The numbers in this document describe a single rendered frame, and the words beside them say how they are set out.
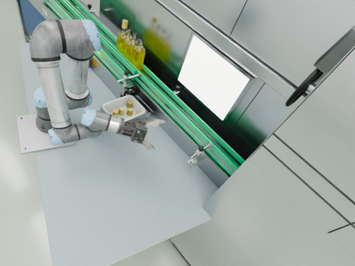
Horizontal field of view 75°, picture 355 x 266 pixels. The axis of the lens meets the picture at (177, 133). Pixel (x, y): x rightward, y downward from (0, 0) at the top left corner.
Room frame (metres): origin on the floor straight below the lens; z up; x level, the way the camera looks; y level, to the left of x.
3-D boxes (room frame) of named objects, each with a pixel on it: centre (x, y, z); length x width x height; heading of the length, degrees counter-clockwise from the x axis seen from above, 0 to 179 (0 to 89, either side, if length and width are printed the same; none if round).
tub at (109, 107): (0.95, 0.36, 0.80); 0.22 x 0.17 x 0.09; 152
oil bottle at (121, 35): (1.32, 0.58, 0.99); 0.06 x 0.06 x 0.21; 62
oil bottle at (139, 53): (1.24, 0.43, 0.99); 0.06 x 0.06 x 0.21; 61
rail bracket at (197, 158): (0.79, -0.15, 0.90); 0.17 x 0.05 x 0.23; 152
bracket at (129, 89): (1.11, 0.41, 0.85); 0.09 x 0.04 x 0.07; 152
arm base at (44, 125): (0.69, 0.66, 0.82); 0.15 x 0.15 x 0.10
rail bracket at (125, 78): (1.09, 0.41, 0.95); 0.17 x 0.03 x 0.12; 152
